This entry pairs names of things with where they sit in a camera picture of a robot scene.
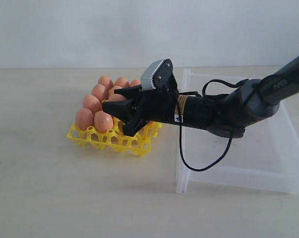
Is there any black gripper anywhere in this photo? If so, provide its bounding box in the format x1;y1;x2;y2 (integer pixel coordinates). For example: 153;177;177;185
102;74;179;136

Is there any brown egg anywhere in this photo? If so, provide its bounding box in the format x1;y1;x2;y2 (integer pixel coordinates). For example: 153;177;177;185
130;79;141;87
94;111;114;133
75;108;94;130
108;94;127;102
109;85;122;97
114;77;130;88
91;84;109;102
98;75;114;90
82;94;102;114

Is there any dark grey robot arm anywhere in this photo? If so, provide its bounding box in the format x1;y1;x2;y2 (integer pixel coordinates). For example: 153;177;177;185
102;56;299;138

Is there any yellow plastic egg tray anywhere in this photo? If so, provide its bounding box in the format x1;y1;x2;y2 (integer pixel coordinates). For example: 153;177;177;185
66;118;162;156

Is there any clear plastic bin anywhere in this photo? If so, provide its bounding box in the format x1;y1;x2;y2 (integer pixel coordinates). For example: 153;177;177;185
175;68;299;194

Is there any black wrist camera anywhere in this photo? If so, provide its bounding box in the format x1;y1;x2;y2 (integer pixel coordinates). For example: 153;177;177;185
140;59;178;91

